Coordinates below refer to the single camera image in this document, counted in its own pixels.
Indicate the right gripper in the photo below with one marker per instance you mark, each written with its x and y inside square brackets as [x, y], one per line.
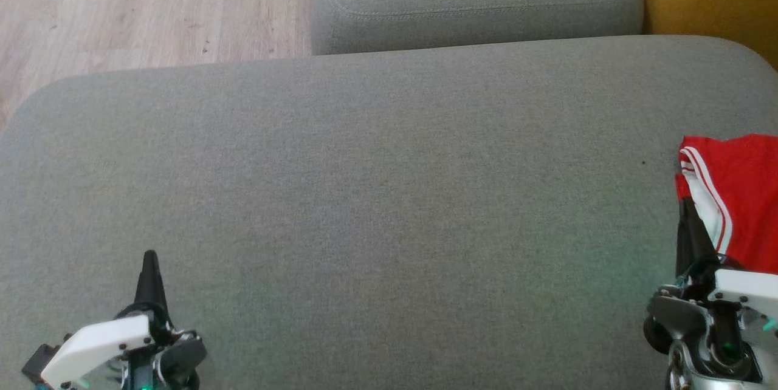
[750, 290]

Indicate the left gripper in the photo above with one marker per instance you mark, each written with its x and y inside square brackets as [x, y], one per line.
[97, 341]

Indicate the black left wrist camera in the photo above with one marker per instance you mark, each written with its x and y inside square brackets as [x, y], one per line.
[39, 359]

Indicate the red Bulls basketball jersey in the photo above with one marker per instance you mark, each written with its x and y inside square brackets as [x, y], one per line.
[747, 195]

